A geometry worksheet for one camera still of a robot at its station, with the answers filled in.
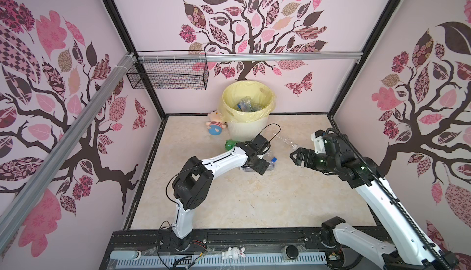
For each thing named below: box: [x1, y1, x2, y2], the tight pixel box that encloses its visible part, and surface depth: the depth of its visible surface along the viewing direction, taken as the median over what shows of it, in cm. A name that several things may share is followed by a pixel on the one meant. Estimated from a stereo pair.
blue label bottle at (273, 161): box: [266, 149, 278, 171], surface depth 98 cm
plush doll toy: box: [204, 109, 227, 136], surface depth 109 cm
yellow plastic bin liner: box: [219, 80, 277, 123], surface depth 98 cm
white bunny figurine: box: [220, 246, 246, 261], surface depth 71 cm
